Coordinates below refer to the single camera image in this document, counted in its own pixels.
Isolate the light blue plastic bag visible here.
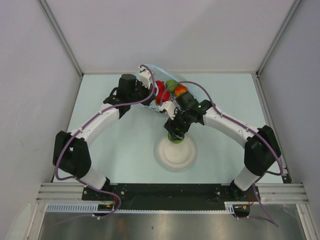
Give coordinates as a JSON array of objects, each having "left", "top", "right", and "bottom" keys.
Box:
[{"left": 140, "top": 64, "right": 188, "bottom": 113}]

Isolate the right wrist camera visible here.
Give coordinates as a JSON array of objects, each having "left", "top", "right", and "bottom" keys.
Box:
[{"left": 158, "top": 101, "right": 176, "bottom": 120}]

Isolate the red bell pepper toy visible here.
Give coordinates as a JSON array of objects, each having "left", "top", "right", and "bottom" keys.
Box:
[{"left": 155, "top": 90, "right": 171, "bottom": 105}]

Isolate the green watermelon toy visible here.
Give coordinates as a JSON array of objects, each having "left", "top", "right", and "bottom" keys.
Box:
[{"left": 167, "top": 133, "right": 185, "bottom": 144}]

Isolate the green custard apple toy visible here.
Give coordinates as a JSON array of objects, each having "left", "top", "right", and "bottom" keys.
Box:
[{"left": 165, "top": 79, "right": 178, "bottom": 93}]

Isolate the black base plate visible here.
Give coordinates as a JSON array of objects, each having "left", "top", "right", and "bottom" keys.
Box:
[{"left": 81, "top": 182, "right": 261, "bottom": 211}]

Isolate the white cable duct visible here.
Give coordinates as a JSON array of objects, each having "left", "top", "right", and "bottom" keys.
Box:
[{"left": 46, "top": 202, "right": 235, "bottom": 214}]

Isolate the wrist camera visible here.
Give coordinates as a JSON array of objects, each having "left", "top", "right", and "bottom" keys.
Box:
[
  {"left": 138, "top": 69, "right": 152, "bottom": 90},
  {"left": 158, "top": 101, "right": 176, "bottom": 120}
]

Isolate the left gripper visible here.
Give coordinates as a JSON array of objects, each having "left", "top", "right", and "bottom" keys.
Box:
[{"left": 128, "top": 80, "right": 156, "bottom": 107}]

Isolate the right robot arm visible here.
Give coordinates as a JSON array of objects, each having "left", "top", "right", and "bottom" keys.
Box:
[{"left": 159, "top": 91, "right": 284, "bottom": 201}]

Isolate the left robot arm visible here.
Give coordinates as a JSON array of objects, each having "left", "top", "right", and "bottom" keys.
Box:
[{"left": 52, "top": 69, "right": 156, "bottom": 200}]

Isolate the orange red tomato toy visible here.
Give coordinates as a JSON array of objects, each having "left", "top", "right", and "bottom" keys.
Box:
[{"left": 174, "top": 85, "right": 188, "bottom": 98}]

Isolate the white paper plate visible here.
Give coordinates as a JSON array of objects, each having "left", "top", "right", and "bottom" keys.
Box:
[{"left": 154, "top": 135, "right": 198, "bottom": 171}]

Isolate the red apple toy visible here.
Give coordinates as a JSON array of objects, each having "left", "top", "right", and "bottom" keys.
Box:
[{"left": 154, "top": 80, "right": 165, "bottom": 95}]

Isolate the aluminium rail frame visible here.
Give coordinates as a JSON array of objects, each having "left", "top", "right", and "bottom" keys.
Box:
[{"left": 36, "top": 182, "right": 309, "bottom": 204}]

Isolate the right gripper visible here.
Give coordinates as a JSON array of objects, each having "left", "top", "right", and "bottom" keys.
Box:
[{"left": 164, "top": 107, "right": 193, "bottom": 141}]

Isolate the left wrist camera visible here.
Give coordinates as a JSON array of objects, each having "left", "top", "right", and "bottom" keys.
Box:
[{"left": 138, "top": 69, "right": 152, "bottom": 90}]

